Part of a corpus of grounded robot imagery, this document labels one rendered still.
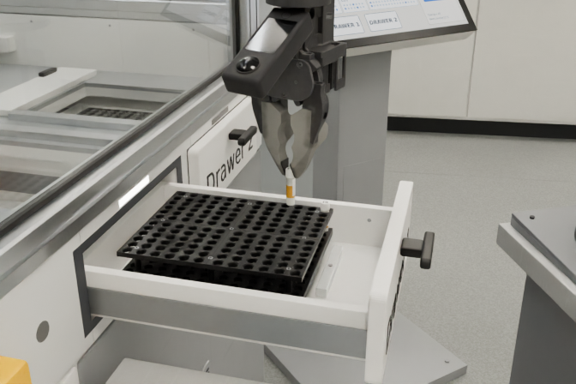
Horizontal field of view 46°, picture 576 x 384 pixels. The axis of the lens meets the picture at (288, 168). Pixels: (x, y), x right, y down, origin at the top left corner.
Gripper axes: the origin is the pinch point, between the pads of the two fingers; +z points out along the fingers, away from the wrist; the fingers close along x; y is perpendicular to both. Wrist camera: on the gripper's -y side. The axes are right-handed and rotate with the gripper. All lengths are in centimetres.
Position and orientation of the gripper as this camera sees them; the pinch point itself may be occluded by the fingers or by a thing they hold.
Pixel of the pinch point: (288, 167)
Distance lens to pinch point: 78.4
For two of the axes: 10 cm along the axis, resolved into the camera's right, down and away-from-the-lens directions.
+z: 0.0, 9.2, 3.9
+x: -8.5, -2.0, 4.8
